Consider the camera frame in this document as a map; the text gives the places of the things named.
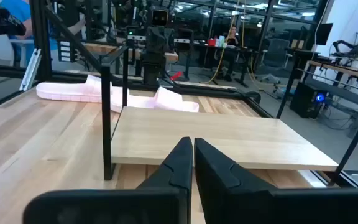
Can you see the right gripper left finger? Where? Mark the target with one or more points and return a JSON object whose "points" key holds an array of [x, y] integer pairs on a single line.
{"points": [[172, 174]]}

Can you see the black computer tower blue light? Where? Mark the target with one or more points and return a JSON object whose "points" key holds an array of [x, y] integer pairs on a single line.
{"points": [[306, 99]]}

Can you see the black robot arm on desk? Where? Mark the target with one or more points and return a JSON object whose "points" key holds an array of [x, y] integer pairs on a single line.
{"points": [[357, 49]]}

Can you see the red container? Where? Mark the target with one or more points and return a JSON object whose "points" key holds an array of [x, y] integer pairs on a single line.
{"points": [[211, 42]]}

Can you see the wooden desk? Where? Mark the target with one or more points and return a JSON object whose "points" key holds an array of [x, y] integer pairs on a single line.
{"points": [[346, 71]]}

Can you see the red object on floor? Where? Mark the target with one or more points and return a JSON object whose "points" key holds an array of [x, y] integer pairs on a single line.
{"points": [[176, 76]]}

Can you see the silver aluminium bar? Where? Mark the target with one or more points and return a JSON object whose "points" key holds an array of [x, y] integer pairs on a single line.
{"points": [[30, 71]]}

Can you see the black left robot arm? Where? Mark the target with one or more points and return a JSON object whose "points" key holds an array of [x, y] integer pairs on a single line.
{"points": [[152, 67]]}

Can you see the person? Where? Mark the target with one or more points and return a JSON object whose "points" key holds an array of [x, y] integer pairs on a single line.
{"points": [[233, 40], [17, 12]]}

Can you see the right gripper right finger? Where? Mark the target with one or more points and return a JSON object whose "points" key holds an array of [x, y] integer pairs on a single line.
{"points": [[219, 186]]}

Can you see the black monitor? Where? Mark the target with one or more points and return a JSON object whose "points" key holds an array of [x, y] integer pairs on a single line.
{"points": [[323, 33]]}

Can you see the black table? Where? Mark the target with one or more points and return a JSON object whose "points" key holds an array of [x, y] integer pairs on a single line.
{"points": [[238, 49]]}

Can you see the grey office chair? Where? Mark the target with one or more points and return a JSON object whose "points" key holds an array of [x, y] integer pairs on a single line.
{"points": [[275, 51]]}

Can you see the pink slide sandal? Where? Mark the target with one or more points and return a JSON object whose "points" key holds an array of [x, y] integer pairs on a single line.
{"points": [[67, 92], [172, 101]]}

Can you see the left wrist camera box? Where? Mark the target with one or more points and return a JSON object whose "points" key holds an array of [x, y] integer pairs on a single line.
{"points": [[159, 17]]}

